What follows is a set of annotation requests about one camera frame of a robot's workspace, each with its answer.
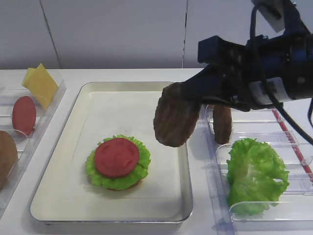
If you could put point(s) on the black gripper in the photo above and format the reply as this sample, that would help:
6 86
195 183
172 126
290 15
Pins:
223 81

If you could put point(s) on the brown meat patty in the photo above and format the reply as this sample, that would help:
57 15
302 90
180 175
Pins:
175 118
222 124

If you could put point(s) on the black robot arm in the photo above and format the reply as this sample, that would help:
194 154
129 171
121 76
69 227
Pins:
286 59

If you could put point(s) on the brown meat patty in rack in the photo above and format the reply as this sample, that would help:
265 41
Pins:
222 124

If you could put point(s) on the green lettuce leaf in rack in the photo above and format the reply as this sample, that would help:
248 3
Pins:
256 176

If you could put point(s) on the red tomato slice on burger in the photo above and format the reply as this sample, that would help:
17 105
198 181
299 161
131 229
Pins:
116 158

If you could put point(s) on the green lettuce on burger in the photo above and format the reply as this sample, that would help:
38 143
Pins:
139 173

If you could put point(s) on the yellow cheese slice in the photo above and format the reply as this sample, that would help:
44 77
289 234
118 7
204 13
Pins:
40 83

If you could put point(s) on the red tomato slice in rack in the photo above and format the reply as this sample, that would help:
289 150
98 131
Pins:
24 115

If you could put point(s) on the white metal tray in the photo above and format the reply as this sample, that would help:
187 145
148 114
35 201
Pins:
103 110

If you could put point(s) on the clear acrylic right food rack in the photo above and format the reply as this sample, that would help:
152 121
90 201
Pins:
294 210

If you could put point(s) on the clear acrylic food rack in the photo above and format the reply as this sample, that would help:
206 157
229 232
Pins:
294 210
11 90

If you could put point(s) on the clear acrylic left food rack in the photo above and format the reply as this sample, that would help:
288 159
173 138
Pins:
11 90

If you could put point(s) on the brown bun in left rack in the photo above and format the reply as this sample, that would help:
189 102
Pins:
8 156

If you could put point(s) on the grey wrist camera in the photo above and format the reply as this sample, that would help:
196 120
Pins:
273 12

